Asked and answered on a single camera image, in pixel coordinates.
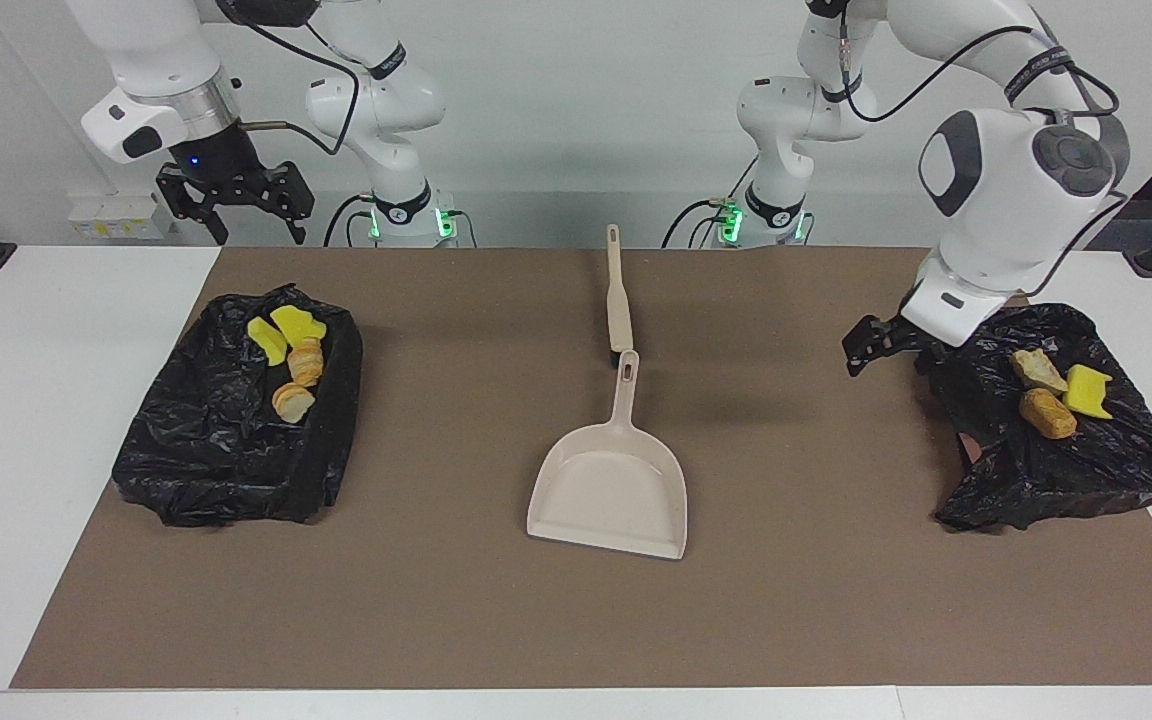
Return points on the white wall power strip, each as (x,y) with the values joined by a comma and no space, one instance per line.
(111,220)

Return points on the beige plastic dustpan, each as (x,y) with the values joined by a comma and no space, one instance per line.
(611,495)

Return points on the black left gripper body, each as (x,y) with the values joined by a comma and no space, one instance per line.
(901,332)

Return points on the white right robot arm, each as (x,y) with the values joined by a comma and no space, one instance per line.
(151,50)

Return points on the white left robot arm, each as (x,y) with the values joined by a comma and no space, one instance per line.
(1006,220)

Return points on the black trash bag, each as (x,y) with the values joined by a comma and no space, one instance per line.
(1086,480)
(226,450)

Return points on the notched yellow sponge piece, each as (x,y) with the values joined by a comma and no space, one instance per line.
(1088,392)

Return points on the brown table mat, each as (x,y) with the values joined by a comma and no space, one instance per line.
(496,620)

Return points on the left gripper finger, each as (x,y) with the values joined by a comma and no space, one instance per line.
(864,340)

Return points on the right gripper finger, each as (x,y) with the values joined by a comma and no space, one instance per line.
(176,200)
(298,200)

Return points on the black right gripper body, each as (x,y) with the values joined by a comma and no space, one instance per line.
(216,165)

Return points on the beige hand brush black bristles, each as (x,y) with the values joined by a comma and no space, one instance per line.
(619,310)

